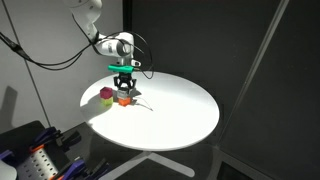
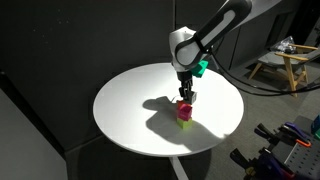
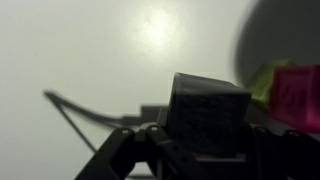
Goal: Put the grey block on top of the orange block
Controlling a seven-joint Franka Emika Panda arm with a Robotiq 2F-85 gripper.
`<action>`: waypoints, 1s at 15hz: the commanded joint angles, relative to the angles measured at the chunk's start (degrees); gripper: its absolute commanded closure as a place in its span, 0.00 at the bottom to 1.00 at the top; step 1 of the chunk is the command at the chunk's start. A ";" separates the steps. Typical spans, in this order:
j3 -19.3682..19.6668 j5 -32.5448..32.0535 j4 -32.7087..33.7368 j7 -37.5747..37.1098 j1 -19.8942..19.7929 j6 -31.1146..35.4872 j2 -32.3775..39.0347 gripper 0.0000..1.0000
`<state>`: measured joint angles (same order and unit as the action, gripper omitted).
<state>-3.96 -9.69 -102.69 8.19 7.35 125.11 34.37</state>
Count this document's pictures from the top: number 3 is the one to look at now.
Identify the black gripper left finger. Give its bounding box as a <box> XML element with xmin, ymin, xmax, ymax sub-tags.
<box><xmin>74</xmin><ymin>106</ymin><xmax>202</xmax><ymax>180</ymax></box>

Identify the pink block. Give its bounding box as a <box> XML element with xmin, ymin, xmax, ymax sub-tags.
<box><xmin>267</xmin><ymin>64</ymin><xmax>320</xmax><ymax>135</ymax></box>

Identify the grey block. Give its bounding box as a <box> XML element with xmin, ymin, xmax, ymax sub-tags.
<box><xmin>166</xmin><ymin>72</ymin><xmax>253</xmax><ymax>158</ymax></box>

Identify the yellow-green block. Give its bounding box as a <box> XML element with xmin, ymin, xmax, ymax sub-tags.
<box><xmin>245</xmin><ymin>58</ymin><xmax>298</xmax><ymax>108</ymax></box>

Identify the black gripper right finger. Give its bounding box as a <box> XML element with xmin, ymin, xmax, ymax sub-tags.
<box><xmin>244</xmin><ymin>123</ymin><xmax>320</xmax><ymax>180</ymax></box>

